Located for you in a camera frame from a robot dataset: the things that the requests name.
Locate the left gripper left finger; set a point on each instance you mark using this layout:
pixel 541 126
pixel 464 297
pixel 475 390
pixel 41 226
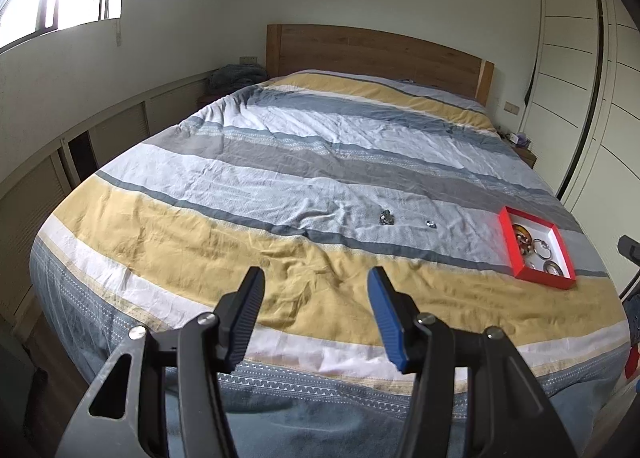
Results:
pixel 237 313

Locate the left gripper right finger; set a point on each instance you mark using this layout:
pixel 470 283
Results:
pixel 394 313

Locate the silver bangle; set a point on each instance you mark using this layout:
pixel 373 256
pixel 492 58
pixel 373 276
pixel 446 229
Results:
pixel 542 249

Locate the red jewelry box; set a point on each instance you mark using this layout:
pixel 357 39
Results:
pixel 529 268

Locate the amber bangle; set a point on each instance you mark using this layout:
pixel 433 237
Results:
pixel 523 238

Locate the wooden nightstand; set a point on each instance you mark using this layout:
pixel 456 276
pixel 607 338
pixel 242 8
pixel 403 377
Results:
pixel 526 156

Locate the white wardrobe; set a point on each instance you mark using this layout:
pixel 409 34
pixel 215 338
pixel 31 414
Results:
pixel 582 120

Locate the striped bed duvet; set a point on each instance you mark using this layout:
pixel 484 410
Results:
pixel 315 178

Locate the tissue box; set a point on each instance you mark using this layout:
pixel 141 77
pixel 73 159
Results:
pixel 518 139

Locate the dark blue clothes pile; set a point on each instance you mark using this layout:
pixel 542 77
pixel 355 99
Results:
pixel 234 76

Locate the wooden headboard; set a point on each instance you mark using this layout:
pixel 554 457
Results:
pixel 297 47

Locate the wall switch plate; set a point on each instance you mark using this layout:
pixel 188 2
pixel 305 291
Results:
pixel 511 108

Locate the low wall cabinet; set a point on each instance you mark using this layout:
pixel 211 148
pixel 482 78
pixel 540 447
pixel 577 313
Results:
pixel 40 184

